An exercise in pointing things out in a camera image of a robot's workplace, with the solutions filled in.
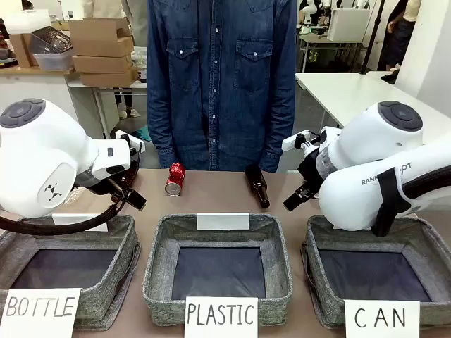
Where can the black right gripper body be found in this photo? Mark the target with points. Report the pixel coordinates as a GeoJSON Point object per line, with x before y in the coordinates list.
{"type": "Point", "coordinates": [310, 172]}

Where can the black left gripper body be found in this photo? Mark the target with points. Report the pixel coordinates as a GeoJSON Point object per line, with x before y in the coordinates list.
{"type": "Point", "coordinates": [112, 183]}

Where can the brown glass bottle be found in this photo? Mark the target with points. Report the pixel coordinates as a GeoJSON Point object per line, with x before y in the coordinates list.
{"type": "Point", "coordinates": [255, 181]}

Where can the crushed red can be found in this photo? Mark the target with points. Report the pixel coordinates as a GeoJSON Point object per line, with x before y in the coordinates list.
{"type": "Point", "coordinates": [175, 179]}

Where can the person's right forearm denim sleeve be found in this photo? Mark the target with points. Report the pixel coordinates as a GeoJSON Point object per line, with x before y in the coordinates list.
{"type": "Point", "coordinates": [160, 134]}

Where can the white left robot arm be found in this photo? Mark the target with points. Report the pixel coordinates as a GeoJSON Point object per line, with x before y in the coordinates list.
{"type": "Point", "coordinates": [35, 158]}

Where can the person's left forearm denim sleeve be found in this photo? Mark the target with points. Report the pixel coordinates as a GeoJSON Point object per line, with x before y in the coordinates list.
{"type": "Point", "coordinates": [280, 134]}

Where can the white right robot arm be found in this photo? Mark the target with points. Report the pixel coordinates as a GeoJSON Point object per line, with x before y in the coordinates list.
{"type": "Point", "coordinates": [352, 197]}

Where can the grey basket labelled can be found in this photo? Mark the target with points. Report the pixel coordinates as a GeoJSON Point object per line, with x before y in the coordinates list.
{"type": "Point", "coordinates": [317, 281]}

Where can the grey basket labelled bottle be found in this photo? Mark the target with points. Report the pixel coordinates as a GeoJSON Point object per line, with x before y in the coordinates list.
{"type": "Point", "coordinates": [105, 281]}

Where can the grey basket labelled plastic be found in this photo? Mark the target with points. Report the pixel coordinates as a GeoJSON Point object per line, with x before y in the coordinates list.
{"type": "Point", "coordinates": [218, 306]}

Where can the white paper label CAN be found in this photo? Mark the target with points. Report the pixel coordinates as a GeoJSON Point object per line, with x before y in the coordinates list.
{"type": "Point", "coordinates": [382, 318]}

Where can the blank white card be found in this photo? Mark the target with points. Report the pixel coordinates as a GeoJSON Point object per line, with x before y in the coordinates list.
{"type": "Point", "coordinates": [223, 221]}
{"type": "Point", "coordinates": [70, 219]}

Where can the white desk with leg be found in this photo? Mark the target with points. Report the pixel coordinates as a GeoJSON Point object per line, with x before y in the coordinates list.
{"type": "Point", "coordinates": [100, 109]}

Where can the brown cardboard box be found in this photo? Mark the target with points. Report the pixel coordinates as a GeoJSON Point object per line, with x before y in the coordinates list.
{"type": "Point", "coordinates": [21, 49]}
{"type": "Point", "coordinates": [105, 78]}
{"type": "Point", "coordinates": [102, 64]}
{"type": "Point", "coordinates": [102, 47]}
{"type": "Point", "coordinates": [95, 28]}

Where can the person torso denim shirt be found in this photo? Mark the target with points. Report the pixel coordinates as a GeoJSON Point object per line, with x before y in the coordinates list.
{"type": "Point", "coordinates": [222, 88]}

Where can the grey metal background table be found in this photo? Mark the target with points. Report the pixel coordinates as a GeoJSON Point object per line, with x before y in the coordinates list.
{"type": "Point", "coordinates": [317, 37]}

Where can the clear plastic storage box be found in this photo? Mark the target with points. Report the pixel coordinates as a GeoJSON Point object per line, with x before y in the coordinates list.
{"type": "Point", "coordinates": [53, 60]}

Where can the white paper label PLASTIC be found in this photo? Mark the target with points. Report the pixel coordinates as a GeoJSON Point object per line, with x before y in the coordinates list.
{"type": "Point", "coordinates": [221, 315]}

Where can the white paper label BOTTLE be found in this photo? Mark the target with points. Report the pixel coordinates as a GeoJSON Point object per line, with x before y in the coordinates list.
{"type": "Point", "coordinates": [38, 308]}

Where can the black pole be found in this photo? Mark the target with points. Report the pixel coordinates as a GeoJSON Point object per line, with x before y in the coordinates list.
{"type": "Point", "coordinates": [374, 35]}

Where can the white square box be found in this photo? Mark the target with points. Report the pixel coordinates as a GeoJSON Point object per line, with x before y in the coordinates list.
{"type": "Point", "coordinates": [349, 24]}

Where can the dark mesh plastic crate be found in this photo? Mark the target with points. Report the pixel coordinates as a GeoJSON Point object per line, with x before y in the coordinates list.
{"type": "Point", "coordinates": [53, 40]}

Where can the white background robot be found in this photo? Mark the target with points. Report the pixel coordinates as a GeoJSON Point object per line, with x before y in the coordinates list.
{"type": "Point", "coordinates": [306, 10]}

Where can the background person dark trousers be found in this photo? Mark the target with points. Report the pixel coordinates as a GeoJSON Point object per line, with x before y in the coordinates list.
{"type": "Point", "coordinates": [398, 35]}

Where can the background person pale coat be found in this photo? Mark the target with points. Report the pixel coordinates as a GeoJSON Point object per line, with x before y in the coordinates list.
{"type": "Point", "coordinates": [137, 21]}

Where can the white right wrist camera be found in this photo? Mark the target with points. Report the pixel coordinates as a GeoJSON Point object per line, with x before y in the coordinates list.
{"type": "Point", "coordinates": [292, 141]}

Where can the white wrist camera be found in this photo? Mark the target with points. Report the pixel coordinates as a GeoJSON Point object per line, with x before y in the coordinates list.
{"type": "Point", "coordinates": [123, 135]}
{"type": "Point", "coordinates": [292, 141]}

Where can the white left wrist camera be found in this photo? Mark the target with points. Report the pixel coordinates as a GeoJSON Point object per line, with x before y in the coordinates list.
{"type": "Point", "coordinates": [123, 135]}

